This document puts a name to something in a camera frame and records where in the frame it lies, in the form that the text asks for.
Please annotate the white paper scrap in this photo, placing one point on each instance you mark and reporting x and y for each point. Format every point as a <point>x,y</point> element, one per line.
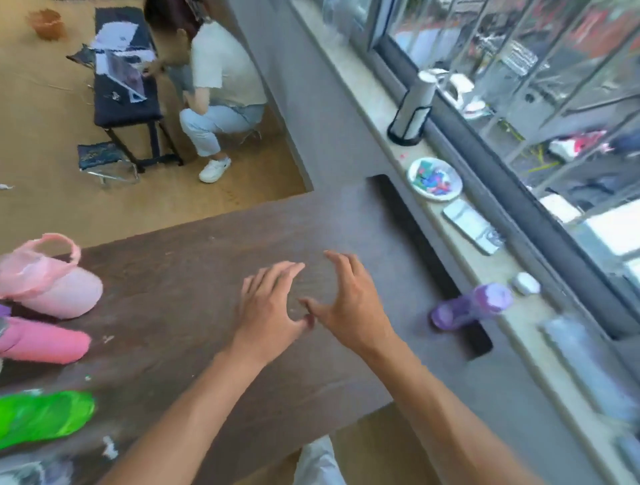
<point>109,448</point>

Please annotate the person's left thumb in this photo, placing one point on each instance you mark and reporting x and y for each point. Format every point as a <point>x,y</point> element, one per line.
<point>303,325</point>

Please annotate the purple plastic bottle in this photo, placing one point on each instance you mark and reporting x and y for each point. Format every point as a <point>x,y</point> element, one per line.
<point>470,306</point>

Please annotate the light pink plastic bag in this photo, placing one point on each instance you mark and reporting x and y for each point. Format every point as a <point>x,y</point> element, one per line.
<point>55,290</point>

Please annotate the white plate of colourful pieces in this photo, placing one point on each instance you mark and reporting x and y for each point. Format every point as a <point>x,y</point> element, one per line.
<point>434,179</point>

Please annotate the clear plastic bag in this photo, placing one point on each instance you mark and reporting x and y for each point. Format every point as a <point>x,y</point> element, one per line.
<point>585,364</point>

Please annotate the black padded bench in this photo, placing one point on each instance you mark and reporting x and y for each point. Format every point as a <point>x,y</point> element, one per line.
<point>127,107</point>

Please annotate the small white case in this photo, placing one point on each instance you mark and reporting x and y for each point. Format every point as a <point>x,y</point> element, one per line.
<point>526,283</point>

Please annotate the silver foil packet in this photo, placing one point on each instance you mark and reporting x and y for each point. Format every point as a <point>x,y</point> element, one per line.
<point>472,226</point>

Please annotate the orange woven basket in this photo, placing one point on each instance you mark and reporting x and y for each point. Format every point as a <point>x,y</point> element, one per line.
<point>47,24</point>

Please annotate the person's right forearm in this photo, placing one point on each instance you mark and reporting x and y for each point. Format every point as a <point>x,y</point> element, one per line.
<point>440,414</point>

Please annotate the person's white trouser leg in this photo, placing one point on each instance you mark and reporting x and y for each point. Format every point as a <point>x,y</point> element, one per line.
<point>317,462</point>

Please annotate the green plastic bag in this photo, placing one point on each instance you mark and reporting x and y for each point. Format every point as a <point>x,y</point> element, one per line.
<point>42,415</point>

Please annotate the person's right middle finger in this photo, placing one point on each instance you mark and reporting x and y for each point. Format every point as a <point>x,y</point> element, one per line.
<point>361,275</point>

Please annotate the person's left middle finger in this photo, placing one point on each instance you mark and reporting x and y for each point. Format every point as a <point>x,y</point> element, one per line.
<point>273,280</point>

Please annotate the small folding stool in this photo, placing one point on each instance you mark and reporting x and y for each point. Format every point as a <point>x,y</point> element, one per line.
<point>102,156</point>

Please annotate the person's left little finger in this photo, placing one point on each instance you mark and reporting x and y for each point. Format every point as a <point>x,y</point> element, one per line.
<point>246,290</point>

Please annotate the papers on bench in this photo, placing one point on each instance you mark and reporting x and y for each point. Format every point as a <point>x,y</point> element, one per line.
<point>120,60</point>

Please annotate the deep pink plastic bag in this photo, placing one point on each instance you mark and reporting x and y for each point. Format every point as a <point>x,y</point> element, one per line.
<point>45,340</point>

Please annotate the person's left forearm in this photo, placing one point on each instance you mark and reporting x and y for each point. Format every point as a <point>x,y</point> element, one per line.
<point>185,424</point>

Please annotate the person's right thumb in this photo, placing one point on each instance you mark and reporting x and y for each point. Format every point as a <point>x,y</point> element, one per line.
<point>312,306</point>

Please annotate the paper roll in black holder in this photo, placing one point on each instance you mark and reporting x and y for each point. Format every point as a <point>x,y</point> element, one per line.
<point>414,107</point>

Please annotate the person's left hand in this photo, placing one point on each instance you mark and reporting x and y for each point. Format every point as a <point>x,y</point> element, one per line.
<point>265,320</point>

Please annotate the person's right hand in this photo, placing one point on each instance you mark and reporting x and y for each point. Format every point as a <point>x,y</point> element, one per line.
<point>357,312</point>

